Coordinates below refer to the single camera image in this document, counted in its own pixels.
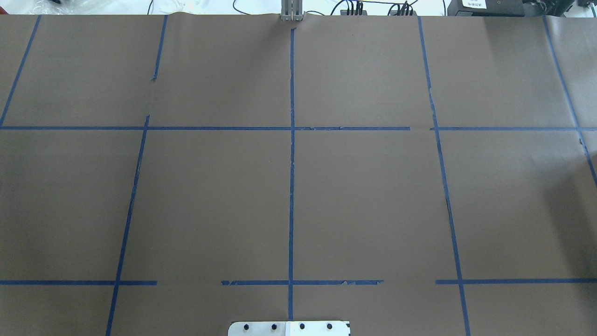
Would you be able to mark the black equipment box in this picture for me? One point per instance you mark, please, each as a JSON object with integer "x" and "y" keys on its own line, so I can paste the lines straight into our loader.
{"x": 508, "y": 8}

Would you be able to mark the power strip with plugs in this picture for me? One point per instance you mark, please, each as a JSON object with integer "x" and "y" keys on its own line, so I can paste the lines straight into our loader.
{"x": 373, "y": 7}

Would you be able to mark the clear plastic bag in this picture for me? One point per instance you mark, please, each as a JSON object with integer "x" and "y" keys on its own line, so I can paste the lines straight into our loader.
{"x": 69, "y": 7}

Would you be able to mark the aluminium extrusion post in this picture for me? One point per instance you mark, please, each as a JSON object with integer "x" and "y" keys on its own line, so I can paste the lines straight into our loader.
{"x": 292, "y": 10}

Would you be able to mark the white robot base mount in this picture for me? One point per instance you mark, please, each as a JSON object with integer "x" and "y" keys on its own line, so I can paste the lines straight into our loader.
{"x": 290, "y": 328}

